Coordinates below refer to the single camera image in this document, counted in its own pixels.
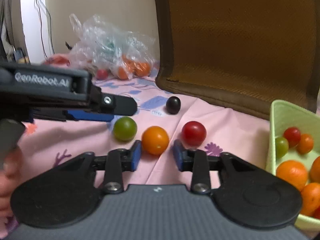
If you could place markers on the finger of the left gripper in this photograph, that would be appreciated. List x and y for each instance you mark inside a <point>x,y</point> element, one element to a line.
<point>117,105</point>
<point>79,115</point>

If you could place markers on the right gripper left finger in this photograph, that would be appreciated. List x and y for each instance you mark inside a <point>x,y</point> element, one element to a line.
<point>70,192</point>

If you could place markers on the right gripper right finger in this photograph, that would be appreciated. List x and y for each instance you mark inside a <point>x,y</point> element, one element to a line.
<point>244,193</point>

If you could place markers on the mandarin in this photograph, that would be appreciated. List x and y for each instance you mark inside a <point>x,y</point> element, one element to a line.
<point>310,197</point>
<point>293,172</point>

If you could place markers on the green tomato front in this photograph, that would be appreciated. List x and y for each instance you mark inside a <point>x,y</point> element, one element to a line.
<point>282,147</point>

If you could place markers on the green tomato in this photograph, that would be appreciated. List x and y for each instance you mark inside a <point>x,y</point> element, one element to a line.
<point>125,129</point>
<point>282,147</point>

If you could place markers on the person left hand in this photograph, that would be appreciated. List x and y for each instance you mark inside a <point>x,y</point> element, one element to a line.
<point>10,179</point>

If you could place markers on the green tomato back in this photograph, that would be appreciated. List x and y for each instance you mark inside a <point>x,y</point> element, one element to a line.
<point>125,129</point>

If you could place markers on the pink deer bedsheet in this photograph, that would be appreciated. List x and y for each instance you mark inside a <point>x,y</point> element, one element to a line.
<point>46,144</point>

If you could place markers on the small orange tomato back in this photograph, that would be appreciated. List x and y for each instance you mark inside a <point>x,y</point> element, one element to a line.
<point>155,140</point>

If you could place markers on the dark purple tomato back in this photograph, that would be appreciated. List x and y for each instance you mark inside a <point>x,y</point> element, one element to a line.
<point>173,105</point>

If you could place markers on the clear plastic fruit bag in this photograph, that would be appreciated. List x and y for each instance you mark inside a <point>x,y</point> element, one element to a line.
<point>103,46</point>

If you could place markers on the red tomato back right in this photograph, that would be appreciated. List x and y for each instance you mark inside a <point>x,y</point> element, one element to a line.
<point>193,133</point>

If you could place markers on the grey curtain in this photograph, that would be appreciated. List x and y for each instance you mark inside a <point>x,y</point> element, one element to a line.
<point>11,26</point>

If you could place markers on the green plastic basin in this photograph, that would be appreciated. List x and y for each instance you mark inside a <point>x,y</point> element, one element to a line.
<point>293,156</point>

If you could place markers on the brown seat cushion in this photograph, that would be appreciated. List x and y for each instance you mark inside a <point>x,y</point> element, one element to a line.
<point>240,54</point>

